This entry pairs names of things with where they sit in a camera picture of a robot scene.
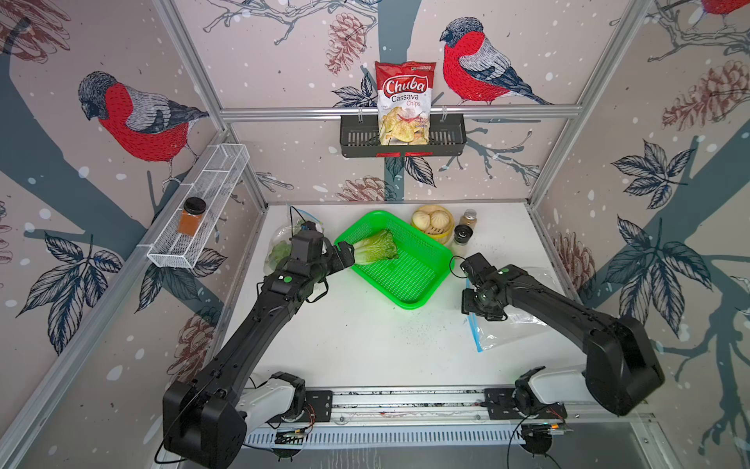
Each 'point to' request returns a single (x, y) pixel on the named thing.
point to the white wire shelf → (170, 248)
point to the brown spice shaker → (469, 218)
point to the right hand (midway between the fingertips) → (471, 306)
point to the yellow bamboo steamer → (443, 236)
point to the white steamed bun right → (439, 219)
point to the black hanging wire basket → (359, 137)
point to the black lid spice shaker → (462, 234)
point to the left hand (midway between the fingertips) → (347, 246)
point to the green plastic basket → (419, 273)
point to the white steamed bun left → (421, 220)
